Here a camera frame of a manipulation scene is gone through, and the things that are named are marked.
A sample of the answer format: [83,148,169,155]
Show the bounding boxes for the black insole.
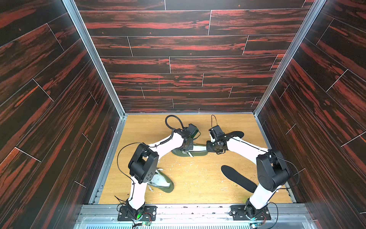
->
[225,131,245,140]
[221,165,257,193]

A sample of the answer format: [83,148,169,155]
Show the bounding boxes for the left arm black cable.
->
[116,114,186,207]

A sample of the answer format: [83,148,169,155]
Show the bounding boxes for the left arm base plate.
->
[117,205,157,222]

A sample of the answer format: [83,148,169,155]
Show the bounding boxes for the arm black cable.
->
[116,114,186,207]
[231,137,301,229]

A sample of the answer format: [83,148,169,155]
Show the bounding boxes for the aluminium front rail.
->
[74,203,318,229]

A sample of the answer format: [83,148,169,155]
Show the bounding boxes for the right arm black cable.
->
[231,137,301,229]

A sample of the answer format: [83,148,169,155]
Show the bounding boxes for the green shoe white laces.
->
[148,169,174,193]
[172,144,208,157]

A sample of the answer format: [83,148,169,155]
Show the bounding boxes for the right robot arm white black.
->
[206,125,291,213]

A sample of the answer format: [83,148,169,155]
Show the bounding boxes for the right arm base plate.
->
[229,205,271,221]

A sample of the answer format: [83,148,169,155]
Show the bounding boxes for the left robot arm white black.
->
[126,124,199,211]

